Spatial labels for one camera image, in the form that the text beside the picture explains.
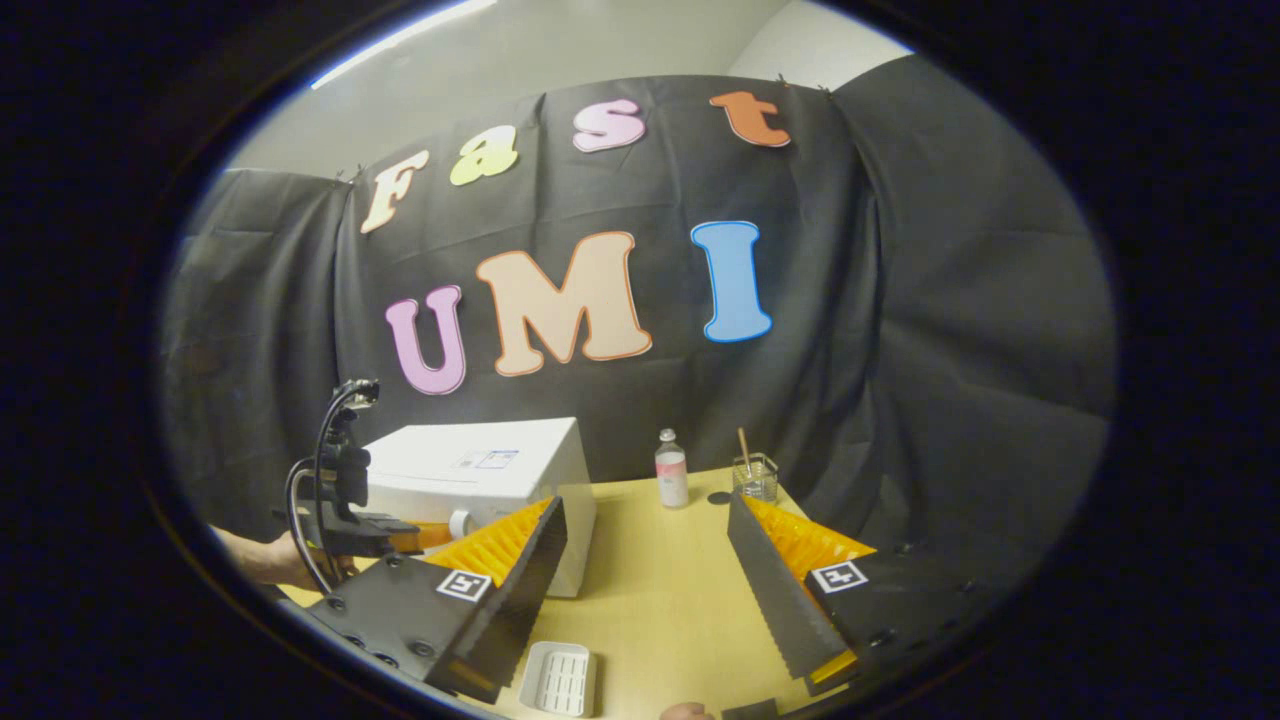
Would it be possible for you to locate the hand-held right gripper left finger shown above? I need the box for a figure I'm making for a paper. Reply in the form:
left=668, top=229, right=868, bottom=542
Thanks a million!
left=300, top=497, right=569, bottom=704

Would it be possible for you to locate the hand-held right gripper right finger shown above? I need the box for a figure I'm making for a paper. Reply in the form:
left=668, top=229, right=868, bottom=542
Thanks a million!
left=727, top=492, right=986, bottom=698

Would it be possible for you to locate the white microwave oven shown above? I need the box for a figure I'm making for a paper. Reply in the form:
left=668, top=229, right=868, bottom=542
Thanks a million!
left=362, top=417, right=598, bottom=599

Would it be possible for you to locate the white plastic tray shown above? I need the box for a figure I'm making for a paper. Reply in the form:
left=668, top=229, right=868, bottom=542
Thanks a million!
left=518, top=640, right=599, bottom=718

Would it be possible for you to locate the clear glass holder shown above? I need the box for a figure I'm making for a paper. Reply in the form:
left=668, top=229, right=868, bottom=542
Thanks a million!
left=732, top=453, right=780, bottom=504

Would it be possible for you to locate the small bottle pink label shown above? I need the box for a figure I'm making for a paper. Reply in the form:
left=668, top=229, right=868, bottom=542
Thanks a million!
left=655, top=428, right=690, bottom=510

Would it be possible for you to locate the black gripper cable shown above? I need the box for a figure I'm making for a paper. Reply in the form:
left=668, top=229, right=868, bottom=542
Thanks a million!
left=285, top=385, right=376, bottom=598

